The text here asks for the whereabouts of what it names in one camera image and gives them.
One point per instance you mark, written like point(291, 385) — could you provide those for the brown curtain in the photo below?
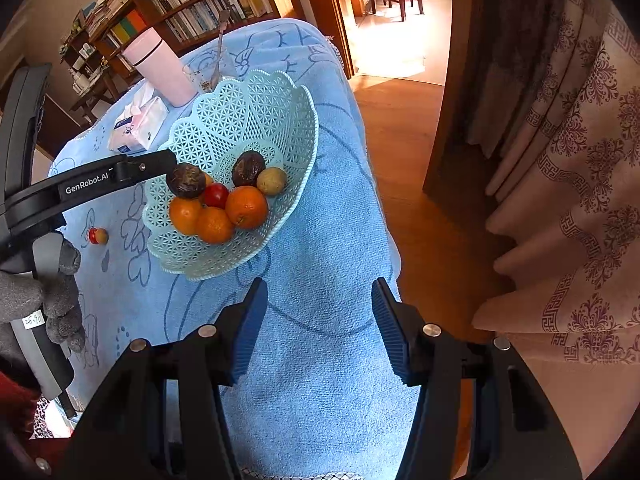
point(515, 35)

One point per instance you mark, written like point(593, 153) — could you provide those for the red cherry tomato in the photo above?
point(92, 236)
point(216, 196)

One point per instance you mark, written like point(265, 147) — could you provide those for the medium orange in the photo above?
point(215, 225)

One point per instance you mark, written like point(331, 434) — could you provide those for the floral cloth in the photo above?
point(52, 417)

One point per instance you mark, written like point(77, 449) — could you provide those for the large smooth orange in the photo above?
point(247, 207)

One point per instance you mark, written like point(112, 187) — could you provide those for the white and blue tissue pack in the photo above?
point(137, 127)

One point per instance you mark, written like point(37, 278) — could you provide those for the yellowish longan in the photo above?
point(272, 181)
point(102, 236)

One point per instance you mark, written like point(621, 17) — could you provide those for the turquoise plastic lattice basket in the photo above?
point(240, 110)

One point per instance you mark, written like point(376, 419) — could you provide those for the large dimpled orange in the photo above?
point(184, 216)

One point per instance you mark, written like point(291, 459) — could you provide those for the dark brown water chestnut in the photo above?
point(186, 181)
point(248, 169)

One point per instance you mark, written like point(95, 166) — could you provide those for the cream patterned curtain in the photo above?
point(590, 185)

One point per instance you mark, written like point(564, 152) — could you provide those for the person's left hand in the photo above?
point(62, 305)

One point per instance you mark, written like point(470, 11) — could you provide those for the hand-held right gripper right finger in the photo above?
point(392, 335)

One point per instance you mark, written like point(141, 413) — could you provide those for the person's left forearm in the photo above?
point(15, 400)

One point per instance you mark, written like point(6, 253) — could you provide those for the pink thermos cup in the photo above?
point(157, 67)

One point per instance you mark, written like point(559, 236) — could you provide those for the wooden door frame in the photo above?
point(325, 5)

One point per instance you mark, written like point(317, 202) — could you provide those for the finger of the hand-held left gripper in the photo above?
point(150, 165)

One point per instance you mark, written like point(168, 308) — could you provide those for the light blue printed towel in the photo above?
point(320, 270)

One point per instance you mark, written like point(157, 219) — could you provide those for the small orange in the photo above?
point(208, 180)

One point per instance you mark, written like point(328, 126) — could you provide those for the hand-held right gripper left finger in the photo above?
point(247, 335)

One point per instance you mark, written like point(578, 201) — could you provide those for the clear glass cup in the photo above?
point(200, 72)

